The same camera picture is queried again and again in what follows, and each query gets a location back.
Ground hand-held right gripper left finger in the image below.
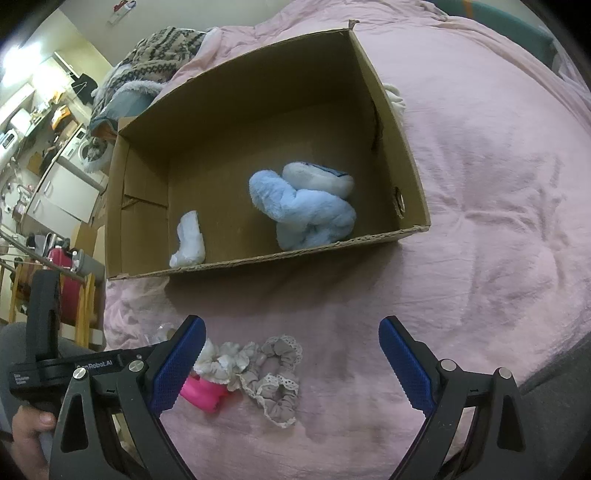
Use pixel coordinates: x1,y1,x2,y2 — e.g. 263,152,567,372
49,315,207,480

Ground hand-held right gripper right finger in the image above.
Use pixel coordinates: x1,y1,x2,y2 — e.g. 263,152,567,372
378,316,527,480

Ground pink scrunchie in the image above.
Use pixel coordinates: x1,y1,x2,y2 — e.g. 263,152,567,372
179,375,229,414

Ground white frilly scrunchie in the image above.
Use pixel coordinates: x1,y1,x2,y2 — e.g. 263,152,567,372
192,338,259,393

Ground grey lace scrunchie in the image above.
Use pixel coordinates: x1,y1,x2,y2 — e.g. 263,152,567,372
255,335,304,373
240,372,300,429

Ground white sock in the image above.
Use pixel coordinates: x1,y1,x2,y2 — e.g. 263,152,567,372
168,210,206,269

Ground light blue plush toy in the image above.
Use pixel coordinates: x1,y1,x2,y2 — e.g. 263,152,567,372
248,161,357,252

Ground cardboard box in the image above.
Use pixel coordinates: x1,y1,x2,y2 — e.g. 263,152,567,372
104,19,432,280

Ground person's left hand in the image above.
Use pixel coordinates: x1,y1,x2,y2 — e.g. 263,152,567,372
11,404,58,470

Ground wooden chair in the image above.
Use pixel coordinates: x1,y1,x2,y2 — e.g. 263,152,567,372
0,230,108,348

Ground red bag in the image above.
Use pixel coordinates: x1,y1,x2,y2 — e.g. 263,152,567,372
45,246,84,324

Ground white cabinet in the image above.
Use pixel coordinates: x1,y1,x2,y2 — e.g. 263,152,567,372
22,161,103,237

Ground pink blanket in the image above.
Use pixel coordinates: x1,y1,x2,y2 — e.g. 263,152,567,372
102,0,591,480

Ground white washing machine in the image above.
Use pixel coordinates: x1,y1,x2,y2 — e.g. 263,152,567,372
54,128,114,191

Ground white cloth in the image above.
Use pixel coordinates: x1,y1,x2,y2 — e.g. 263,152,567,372
381,82,407,116

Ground patterned knit sweater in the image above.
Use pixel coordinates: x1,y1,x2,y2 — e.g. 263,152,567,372
90,27,208,134

